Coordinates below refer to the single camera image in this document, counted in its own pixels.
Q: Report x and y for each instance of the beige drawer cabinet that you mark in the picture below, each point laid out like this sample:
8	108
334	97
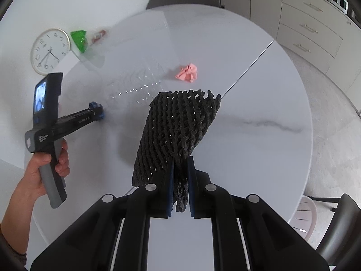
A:
322	35

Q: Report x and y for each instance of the pink white trash bin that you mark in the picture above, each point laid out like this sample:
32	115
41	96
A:
305	218

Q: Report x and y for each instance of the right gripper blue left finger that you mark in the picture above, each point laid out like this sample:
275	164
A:
170	187

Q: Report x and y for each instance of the round white wall clock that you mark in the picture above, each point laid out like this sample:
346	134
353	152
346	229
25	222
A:
49	49

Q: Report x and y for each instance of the red snack packet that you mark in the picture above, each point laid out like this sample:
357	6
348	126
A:
98	35

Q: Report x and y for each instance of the clear plastic bottle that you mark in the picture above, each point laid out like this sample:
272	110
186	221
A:
135	88

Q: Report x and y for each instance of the green plastic bag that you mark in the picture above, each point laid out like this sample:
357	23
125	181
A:
80	40

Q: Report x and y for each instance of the left forearm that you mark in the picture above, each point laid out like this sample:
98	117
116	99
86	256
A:
16	223

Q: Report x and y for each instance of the pink paper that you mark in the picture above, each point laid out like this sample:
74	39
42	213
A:
188	73

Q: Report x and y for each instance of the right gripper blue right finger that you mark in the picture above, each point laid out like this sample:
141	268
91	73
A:
192	185

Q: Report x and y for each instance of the black foam net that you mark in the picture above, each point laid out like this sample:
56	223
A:
176	123

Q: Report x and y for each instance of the person's left hand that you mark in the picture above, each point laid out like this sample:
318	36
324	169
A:
31	184

